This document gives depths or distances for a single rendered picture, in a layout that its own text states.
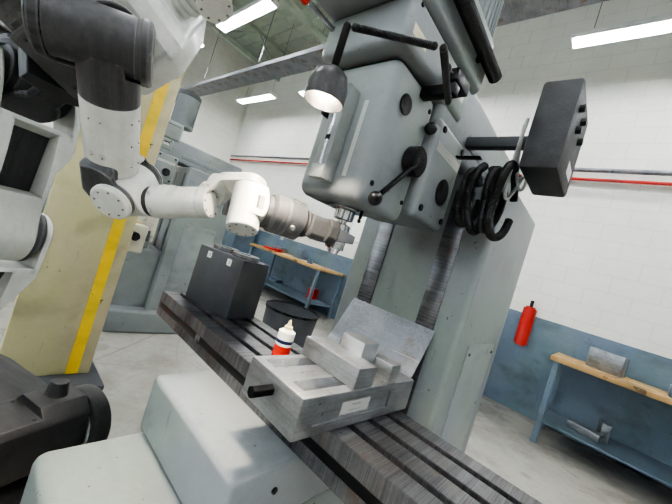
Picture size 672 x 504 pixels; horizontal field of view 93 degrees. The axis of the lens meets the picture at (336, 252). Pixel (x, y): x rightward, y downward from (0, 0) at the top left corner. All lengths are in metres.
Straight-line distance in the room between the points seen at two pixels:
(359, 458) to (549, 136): 0.76
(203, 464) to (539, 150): 0.91
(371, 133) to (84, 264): 1.95
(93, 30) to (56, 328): 1.99
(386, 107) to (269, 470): 0.71
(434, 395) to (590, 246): 4.05
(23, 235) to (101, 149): 0.37
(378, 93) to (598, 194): 4.49
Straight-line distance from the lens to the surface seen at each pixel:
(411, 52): 0.78
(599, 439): 4.28
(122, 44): 0.65
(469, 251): 1.01
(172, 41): 0.77
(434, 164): 0.86
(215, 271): 1.10
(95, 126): 0.72
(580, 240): 4.91
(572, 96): 0.93
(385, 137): 0.71
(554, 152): 0.87
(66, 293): 2.38
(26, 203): 1.02
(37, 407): 1.15
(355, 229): 6.18
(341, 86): 0.59
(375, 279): 1.13
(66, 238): 2.30
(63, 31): 0.66
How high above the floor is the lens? 1.19
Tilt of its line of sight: level
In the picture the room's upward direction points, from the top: 17 degrees clockwise
